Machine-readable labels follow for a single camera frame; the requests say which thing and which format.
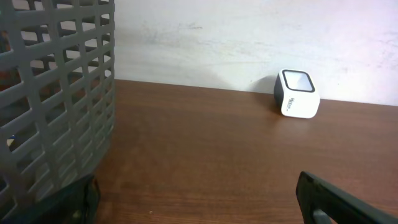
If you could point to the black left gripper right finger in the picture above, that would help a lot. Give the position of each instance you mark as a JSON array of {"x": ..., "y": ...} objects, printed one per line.
[{"x": 322, "y": 202}]

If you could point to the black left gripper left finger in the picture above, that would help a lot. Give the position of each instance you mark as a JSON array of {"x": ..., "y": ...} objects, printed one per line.
[{"x": 76, "y": 203}]

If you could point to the white barcode scanner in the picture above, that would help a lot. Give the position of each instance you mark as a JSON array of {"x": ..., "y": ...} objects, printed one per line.
[{"x": 295, "y": 94}]

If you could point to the grey plastic mesh basket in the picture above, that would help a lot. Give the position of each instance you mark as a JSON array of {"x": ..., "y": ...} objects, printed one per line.
[{"x": 57, "y": 95}]

